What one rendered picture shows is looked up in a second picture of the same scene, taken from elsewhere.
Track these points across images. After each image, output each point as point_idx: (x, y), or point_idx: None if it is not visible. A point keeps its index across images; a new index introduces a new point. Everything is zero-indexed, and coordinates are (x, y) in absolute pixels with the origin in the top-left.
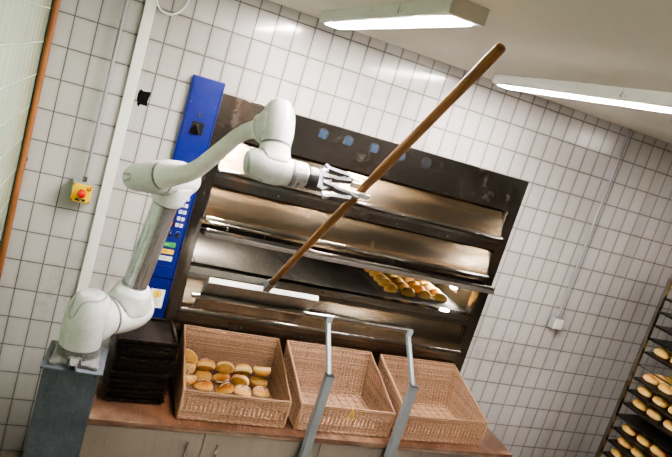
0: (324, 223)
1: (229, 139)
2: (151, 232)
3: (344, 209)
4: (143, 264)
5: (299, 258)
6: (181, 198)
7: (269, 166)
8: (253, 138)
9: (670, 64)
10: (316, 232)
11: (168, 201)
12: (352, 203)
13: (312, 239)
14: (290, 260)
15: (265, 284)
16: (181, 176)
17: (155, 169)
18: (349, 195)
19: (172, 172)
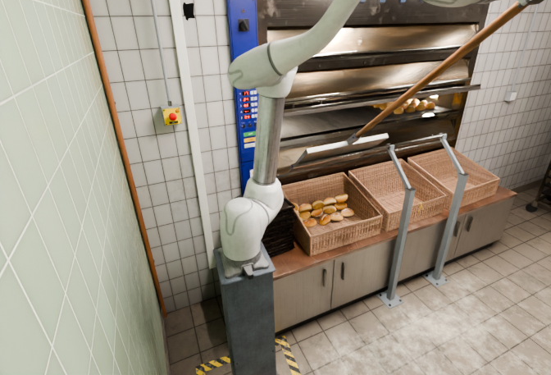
0: (453, 56)
1: None
2: (270, 128)
3: (502, 24)
4: (270, 160)
5: (400, 105)
6: (289, 82)
7: None
8: None
9: None
10: (436, 70)
11: (280, 89)
12: (522, 10)
13: (428, 80)
14: (388, 110)
15: (350, 139)
16: (310, 48)
17: (271, 52)
18: None
19: (296, 47)
